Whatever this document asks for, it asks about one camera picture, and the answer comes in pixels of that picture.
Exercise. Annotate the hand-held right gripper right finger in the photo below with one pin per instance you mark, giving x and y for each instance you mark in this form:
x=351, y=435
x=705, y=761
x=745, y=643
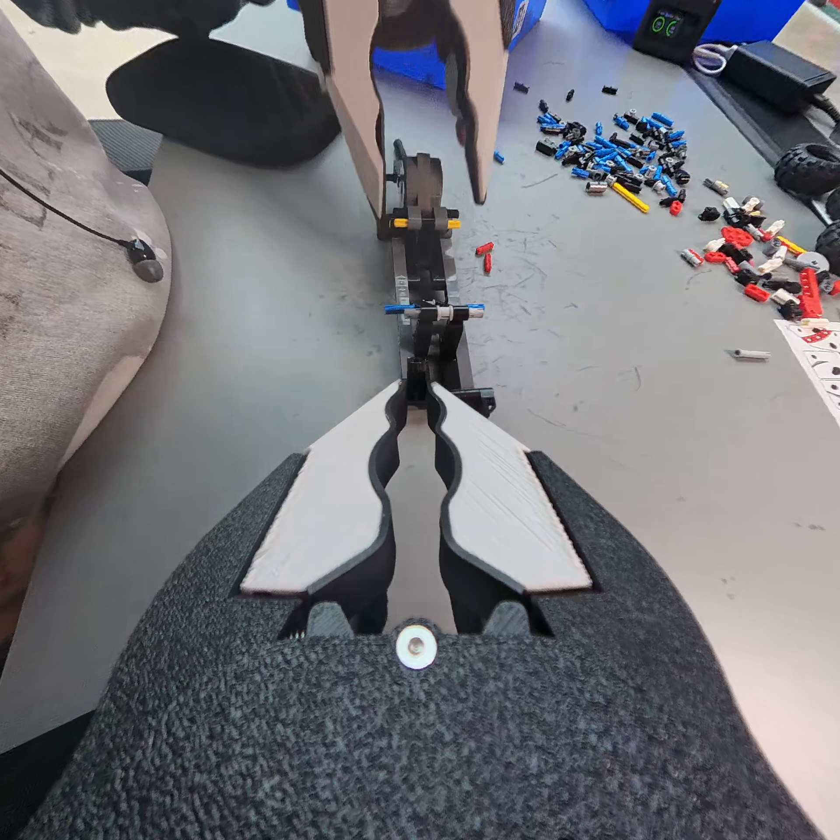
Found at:
x=512, y=525

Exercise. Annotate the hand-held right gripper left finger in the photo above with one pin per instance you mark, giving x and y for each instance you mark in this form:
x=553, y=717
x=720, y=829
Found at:
x=321, y=525

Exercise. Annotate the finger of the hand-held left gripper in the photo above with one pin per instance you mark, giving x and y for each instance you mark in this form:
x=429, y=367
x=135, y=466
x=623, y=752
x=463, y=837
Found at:
x=351, y=79
x=489, y=98

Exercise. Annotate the toy brick chassis model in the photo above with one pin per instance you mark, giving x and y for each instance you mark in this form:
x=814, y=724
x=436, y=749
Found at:
x=426, y=262

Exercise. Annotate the grey desk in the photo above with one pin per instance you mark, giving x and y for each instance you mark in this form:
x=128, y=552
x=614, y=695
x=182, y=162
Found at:
x=229, y=328

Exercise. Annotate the pile of blue black pins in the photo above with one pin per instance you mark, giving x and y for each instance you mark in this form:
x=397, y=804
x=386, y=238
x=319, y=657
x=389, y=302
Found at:
x=617, y=151

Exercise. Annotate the small black display device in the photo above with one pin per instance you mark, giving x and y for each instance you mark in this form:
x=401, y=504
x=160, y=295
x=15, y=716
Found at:
x=676, y=29

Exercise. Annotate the black power adapter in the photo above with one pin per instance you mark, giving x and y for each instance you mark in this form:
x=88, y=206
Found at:
x=778, y=72

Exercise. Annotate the light grey tube piece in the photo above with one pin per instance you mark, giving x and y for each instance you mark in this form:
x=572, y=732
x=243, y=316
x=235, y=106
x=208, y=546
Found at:
x=748, y=355

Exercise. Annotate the pile of mixed small bricks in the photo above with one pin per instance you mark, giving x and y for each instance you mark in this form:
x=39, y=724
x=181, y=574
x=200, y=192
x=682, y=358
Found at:
x=768, y=262

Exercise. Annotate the black toy tire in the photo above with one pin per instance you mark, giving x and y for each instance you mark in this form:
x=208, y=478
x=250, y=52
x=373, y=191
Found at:
x=810, y=169
x=833, y=203
x=830, y=249

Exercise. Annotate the person's grey patterned shirt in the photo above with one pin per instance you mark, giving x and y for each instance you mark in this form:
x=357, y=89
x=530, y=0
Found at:
x=52, y=328

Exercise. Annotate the white sticker sheet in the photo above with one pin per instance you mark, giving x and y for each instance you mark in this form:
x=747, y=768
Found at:
x=820, y=361

